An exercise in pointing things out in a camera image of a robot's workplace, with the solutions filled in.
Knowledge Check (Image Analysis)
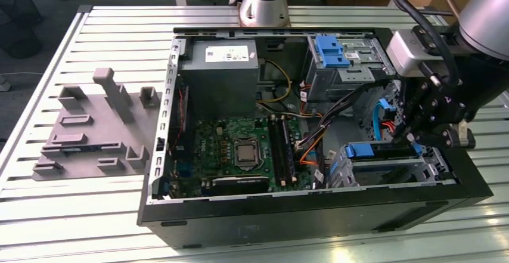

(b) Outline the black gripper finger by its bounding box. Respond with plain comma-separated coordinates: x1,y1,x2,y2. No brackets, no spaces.
395,79,437,144
413,118,458,149

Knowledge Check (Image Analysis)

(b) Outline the hard disk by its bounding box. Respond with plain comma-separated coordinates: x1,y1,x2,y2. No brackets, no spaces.
329,142,425,186

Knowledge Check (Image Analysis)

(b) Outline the silver disk bay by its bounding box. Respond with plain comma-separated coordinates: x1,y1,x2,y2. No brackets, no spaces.
329,140,445,187

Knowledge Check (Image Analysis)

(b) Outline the silver drive cage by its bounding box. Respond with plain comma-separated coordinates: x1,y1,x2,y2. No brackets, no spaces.
305,33,397,103

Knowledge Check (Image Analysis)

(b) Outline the blue plastic latch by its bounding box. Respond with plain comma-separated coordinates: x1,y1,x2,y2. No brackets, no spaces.
313,36,351,69

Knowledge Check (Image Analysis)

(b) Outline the black RAM stick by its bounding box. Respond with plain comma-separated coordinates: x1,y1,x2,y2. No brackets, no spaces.
280,116,298,183
268,114,288,187

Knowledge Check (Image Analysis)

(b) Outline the black PC case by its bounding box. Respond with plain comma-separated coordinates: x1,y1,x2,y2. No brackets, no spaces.
136,26,494,249

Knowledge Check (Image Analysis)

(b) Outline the silver CPU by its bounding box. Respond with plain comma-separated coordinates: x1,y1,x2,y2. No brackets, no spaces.
237,144,260,162

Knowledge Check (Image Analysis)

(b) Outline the CPU socket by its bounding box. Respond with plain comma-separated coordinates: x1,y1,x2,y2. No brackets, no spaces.
232,137,264,169

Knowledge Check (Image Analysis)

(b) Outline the grey power supply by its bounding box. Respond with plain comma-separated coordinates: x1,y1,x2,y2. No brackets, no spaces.
178,39,261,119

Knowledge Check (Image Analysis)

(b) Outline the black graphics card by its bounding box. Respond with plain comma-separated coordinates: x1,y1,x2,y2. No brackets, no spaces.
209,175,272,197

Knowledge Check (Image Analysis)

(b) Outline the green motherboard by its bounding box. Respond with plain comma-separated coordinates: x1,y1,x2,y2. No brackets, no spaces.
170,116,314,200

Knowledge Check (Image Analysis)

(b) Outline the black case fan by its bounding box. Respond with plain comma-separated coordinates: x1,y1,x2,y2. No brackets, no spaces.
169,73,196,158

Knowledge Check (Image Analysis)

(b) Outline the grey parts rack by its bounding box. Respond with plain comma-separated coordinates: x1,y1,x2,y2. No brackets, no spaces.
30,67,164,182

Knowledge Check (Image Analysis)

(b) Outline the black mesh bin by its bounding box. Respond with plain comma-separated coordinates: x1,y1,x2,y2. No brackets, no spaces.
0,0,44,60

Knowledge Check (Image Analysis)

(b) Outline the orange wire black connector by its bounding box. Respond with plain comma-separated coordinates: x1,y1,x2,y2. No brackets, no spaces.
379,119,401,135

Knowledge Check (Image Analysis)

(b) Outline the blue data wire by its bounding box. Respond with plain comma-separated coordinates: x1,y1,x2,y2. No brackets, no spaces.
373,95,398,141

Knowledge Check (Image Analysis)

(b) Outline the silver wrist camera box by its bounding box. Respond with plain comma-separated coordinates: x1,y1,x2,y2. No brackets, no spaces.
387,30,446,78

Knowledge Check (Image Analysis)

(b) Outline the black sleeved cable bundle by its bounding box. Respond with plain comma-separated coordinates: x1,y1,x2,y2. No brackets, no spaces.
316,78,397,134

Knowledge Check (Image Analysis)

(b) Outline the orange wire white tag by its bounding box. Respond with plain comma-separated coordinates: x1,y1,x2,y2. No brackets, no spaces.
297,79,317,118

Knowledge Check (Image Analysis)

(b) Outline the white grey wire bundle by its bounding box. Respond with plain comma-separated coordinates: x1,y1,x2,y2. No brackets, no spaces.
256,101,325,119

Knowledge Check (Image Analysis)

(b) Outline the yellow black power wire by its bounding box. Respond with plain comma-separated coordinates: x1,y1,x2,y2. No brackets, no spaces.
257,60,294,106

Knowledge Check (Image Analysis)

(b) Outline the red black twisted wire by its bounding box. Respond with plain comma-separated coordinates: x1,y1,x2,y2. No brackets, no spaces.
177,86,189,135

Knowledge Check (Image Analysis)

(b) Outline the white cable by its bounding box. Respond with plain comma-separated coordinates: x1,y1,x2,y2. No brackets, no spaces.
0,71,42,78

